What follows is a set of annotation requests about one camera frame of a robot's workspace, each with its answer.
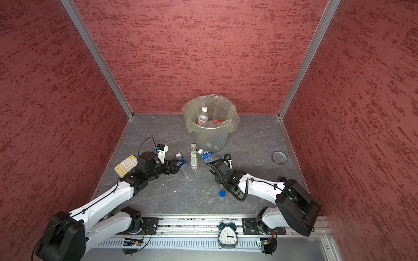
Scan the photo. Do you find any beige calculator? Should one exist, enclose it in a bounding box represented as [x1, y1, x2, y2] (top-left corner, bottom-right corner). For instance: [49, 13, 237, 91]
[114, 155, 138, 178]

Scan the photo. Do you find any right circuit board with cables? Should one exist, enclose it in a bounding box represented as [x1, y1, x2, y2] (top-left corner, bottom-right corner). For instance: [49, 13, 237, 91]
[260, 231, 277, 256]

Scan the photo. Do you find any tape roll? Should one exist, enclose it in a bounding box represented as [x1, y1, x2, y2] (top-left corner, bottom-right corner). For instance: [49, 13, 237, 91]
[272, 151, 287, 165]

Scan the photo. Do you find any translucent green bin liner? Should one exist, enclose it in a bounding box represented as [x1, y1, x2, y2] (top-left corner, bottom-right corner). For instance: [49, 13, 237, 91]
[182, 95, 240, 133]

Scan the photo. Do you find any green label square bottle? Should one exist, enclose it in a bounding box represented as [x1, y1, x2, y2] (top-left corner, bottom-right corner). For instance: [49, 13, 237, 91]
[189, 144, 199, 171]

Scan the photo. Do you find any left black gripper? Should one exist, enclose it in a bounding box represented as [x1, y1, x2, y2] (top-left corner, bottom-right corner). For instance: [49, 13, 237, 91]
[146, 158, 184, 179]

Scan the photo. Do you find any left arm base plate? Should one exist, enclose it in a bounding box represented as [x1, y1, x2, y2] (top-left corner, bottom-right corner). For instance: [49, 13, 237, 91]
[127, 217, 160, 235]

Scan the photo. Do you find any red white label water bottle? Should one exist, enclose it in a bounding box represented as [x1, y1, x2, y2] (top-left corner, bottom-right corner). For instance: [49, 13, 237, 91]
[197, 107, 209, 126]

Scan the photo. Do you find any Pocari blue label bottle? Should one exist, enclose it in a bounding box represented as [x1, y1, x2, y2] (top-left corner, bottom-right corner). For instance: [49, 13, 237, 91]
[198, 149, 218, 164]

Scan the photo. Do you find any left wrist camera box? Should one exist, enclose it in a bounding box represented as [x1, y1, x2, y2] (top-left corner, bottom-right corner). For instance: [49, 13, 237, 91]
[156, 144, 169, 164]

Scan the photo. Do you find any clear bottle blue cap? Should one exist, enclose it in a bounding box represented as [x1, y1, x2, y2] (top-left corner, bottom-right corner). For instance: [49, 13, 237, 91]
[219, 185, 226, 198]

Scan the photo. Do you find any aluminium front rail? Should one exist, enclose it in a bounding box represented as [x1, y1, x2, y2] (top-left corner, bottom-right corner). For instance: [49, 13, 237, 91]
[66, 214, 334, 239]

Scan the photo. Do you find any red label cola bottle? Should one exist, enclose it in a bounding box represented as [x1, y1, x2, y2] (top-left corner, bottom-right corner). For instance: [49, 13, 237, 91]
[205, 119, 224, 128]

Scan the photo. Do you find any green alarm clock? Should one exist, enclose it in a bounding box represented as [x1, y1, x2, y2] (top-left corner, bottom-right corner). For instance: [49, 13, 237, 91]
[217, 221, 238, 250]

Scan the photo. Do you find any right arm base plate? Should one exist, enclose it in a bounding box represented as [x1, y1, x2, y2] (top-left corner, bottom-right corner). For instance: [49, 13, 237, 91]
[242, 217, 286, 237]

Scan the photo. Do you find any circuit board with cables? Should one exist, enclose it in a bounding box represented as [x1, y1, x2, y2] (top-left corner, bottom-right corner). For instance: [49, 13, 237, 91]
[260, 231, 277, 256]
[122, 226, 152, 256]

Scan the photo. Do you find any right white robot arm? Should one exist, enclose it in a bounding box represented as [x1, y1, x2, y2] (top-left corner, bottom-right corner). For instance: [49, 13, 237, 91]
[205, 158, 321, 237]

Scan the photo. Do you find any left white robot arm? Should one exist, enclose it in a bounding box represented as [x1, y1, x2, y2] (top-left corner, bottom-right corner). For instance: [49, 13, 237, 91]
[33, 150, 184, 261]

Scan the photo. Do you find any left circuit board with cables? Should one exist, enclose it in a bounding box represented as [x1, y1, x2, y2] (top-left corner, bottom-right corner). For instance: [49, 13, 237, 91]
[122, 226, 152, 256]

